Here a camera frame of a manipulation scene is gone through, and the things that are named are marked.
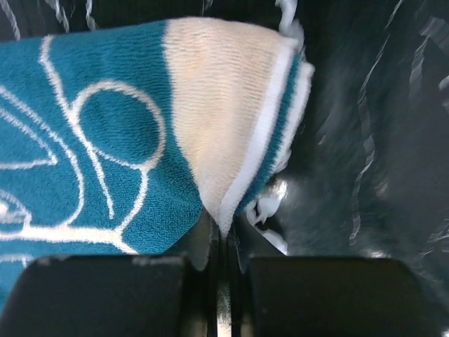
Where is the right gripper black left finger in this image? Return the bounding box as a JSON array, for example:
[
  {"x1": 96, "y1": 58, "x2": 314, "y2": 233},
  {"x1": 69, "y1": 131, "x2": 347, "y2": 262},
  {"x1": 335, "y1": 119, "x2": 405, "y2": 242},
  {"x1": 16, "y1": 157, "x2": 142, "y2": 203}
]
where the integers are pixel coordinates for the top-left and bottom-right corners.
[{"x1": 1, "y1": 213, "x2": 219, "y2": 336}]

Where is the teal beige Doraemon towel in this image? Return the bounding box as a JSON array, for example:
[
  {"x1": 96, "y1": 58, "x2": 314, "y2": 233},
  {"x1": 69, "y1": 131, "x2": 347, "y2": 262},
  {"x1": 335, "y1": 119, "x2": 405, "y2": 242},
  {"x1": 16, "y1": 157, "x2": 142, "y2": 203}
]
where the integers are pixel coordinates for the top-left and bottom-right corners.
[{"x1": 1, "y1": 18, "x2": 314, "y2": 301}]

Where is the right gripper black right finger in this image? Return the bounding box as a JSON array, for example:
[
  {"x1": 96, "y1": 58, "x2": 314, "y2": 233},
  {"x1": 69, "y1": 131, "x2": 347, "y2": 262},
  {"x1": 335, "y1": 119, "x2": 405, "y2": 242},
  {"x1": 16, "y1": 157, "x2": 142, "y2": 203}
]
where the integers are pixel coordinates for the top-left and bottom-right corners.
[{"x1": 227, "y1": 224, "x2": 448, "y2": 336}]

